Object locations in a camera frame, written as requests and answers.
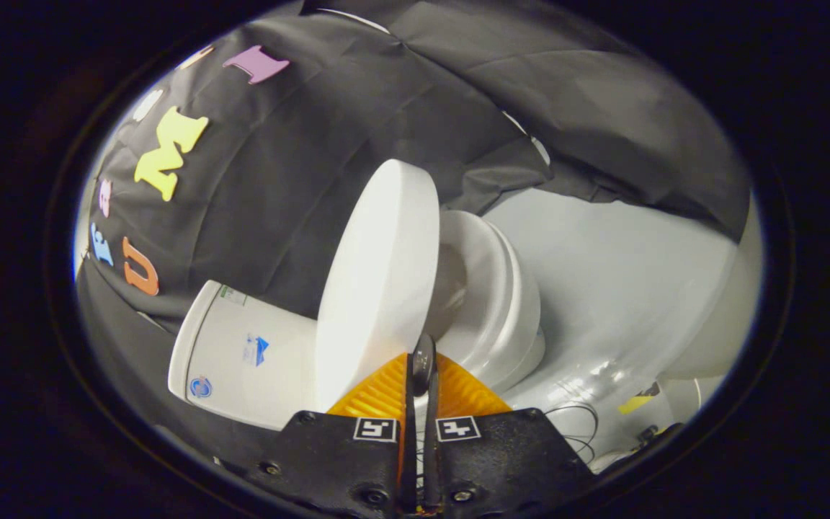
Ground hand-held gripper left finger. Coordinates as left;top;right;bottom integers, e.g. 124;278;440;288
253;352;419;516

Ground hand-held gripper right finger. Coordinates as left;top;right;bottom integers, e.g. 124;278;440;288
422;352;597;515

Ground white toilet lid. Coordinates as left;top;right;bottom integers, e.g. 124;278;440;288
314;159;442;413

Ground white toilet tank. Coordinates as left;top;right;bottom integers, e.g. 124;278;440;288
168;280;319;431

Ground white toilet bowl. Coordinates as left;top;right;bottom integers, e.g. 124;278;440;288
426;210;547;394

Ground yellow tape piece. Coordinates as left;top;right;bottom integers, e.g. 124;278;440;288
617;392;655;416

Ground black backdrop cloth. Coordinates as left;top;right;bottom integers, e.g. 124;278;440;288
73;4;753;462

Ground thin black cables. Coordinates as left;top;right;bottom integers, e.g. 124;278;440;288
543;402;600;463

